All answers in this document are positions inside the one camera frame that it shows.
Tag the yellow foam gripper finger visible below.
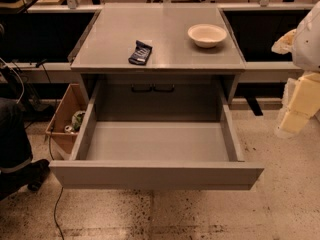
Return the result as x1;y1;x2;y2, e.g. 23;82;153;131
275;72;320;138

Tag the grey top drawer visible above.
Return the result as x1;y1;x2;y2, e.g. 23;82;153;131
50;81;264;190

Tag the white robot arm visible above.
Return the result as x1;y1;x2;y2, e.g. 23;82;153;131
271;2;320;138

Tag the grey drawer cabinet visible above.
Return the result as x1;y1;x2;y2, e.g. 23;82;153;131
71;3;244;98

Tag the white paper bowl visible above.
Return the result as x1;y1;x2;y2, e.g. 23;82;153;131
188;24;227;48

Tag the green white crumpled trash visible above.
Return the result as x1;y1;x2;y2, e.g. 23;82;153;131
64;110;85;133

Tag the brown cardboard box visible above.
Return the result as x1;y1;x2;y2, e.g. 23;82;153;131
46;84;87;159

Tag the black shoe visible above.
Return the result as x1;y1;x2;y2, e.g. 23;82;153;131
27;159;50;192

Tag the person's dark trouser leg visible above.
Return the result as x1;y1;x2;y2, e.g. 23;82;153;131
0;97;34;198

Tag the black floor cable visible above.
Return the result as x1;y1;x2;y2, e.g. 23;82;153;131
48;127;66;240

